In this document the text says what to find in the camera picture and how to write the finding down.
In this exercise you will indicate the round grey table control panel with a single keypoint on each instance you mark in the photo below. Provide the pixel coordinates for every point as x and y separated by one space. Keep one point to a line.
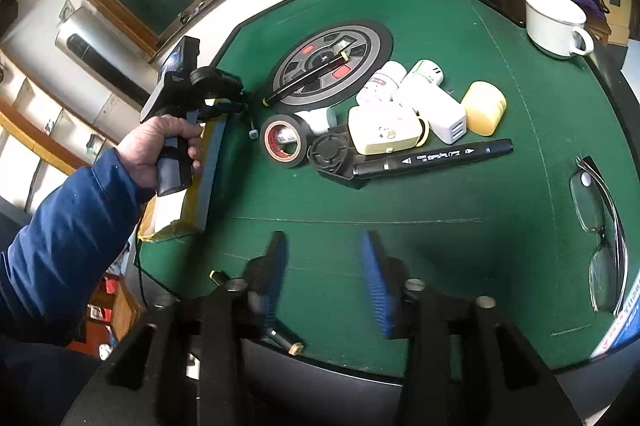
360 43

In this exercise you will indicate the wooden stool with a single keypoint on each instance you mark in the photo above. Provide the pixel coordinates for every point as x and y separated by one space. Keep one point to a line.
120 306

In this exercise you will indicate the black stick with gold ends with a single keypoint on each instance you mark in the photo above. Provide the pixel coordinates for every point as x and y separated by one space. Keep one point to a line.
282 340

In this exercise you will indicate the small white bottle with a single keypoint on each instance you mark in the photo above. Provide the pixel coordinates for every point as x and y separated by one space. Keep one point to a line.
317 119

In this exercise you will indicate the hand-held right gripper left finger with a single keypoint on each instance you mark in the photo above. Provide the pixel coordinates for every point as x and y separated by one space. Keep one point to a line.
276 266

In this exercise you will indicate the person's left hand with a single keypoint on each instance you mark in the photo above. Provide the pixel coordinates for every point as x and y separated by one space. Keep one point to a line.
145 145

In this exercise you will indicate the black electrical tape roll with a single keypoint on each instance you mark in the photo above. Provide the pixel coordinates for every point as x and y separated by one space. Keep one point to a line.
272 153

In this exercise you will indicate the eyeglasses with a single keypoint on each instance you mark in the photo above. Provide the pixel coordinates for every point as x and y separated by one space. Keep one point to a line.
592 211

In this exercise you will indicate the small metal pin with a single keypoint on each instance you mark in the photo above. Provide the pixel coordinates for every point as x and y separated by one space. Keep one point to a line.
253 134

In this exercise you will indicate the printed paper card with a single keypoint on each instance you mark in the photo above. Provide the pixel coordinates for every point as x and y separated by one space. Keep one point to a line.
617 321

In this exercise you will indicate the white bottle green label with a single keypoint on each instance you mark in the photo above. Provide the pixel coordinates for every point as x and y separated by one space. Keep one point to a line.
425 73

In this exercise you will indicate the black marker pen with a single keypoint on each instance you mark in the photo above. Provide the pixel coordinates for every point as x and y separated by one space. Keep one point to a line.
430 158

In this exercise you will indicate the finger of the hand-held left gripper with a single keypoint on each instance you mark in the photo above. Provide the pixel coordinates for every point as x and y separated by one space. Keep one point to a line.
220 108

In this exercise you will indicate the black pen with gold clip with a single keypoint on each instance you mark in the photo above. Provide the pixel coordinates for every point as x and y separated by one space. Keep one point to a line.
305 78

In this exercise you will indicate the white bottle red label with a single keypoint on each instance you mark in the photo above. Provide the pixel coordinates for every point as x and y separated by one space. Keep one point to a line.
380 83

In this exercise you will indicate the silver water heater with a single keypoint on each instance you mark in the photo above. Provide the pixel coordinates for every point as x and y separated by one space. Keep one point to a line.
95 50

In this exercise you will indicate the person's left forearm blue sleeve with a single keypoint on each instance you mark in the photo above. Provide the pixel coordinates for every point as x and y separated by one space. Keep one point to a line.
65 246

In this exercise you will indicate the white wall cabinet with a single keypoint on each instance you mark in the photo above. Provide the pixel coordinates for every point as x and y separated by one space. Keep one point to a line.
35 140

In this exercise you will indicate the black round lid case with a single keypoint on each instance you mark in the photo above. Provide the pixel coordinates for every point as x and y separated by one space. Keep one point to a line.
327 153

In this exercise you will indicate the white power adapter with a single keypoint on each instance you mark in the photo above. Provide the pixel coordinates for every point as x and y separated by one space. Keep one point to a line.
435 110

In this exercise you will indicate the purple cloth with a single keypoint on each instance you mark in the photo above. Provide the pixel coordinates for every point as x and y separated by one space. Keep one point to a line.
582 0

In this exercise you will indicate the black smartphone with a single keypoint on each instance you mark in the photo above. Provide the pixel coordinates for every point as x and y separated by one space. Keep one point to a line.
495 0

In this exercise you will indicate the white cup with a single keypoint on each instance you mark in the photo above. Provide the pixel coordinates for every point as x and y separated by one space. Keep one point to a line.
552 23

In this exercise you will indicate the yellow round jar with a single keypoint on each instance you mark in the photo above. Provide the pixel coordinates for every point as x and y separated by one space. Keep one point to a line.
484 108

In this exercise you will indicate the cream plastic case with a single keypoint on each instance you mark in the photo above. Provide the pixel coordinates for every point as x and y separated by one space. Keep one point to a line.
382 128

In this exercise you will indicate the cardboard box with grey foam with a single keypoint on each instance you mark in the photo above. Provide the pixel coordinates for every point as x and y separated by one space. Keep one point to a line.
212 176

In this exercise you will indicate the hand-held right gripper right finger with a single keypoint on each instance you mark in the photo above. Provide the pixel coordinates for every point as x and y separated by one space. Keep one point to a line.
376 286

